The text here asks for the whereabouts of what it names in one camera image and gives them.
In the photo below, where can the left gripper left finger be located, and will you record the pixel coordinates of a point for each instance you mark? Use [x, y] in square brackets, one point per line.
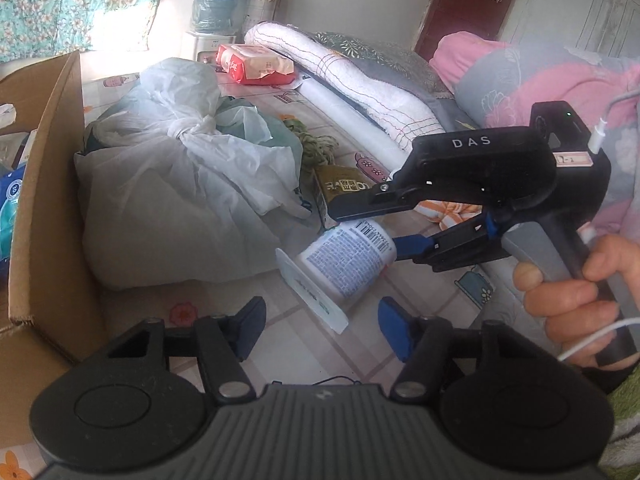
[222, 345]

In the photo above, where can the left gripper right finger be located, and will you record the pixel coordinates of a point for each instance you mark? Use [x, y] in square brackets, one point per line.
[422, 345]

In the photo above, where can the white wipes canister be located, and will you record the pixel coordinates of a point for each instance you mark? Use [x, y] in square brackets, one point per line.
[347, 259]

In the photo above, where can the orange white striped towel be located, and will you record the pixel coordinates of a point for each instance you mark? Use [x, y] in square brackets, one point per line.
[447, 214]

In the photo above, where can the green floral scrunchie cloth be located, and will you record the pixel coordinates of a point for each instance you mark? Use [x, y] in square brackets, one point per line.
[317, 150]

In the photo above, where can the person's right hand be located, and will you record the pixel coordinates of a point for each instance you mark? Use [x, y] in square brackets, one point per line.
[572, 309]

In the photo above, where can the white canister lid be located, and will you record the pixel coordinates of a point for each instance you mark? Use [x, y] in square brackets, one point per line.
[315, 298]

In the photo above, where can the pink floral pillow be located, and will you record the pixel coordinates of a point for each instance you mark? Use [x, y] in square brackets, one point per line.
[497, 84]

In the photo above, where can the rolled white quilt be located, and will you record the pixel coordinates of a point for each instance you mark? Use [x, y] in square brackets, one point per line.
[399, 113]

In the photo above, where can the white plastic bag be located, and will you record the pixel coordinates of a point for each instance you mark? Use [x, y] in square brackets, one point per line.
[167, 198]

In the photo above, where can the cardboard box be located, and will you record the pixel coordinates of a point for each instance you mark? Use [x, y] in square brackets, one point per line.
[50, 312]

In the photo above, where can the green leaf pillow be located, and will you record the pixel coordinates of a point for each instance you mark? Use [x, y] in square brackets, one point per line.
[369, 54]

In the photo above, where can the gold tissue pack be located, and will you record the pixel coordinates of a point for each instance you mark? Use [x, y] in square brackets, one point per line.
[331, 181]

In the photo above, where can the teal printed plastic bag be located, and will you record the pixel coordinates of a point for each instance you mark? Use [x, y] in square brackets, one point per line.
[241, 118]

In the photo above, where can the blue tissue pack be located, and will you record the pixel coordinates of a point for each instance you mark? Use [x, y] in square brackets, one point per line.
[11, 186]

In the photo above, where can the red wet wipes pack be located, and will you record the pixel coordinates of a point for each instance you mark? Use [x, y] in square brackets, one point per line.
[255, 65]

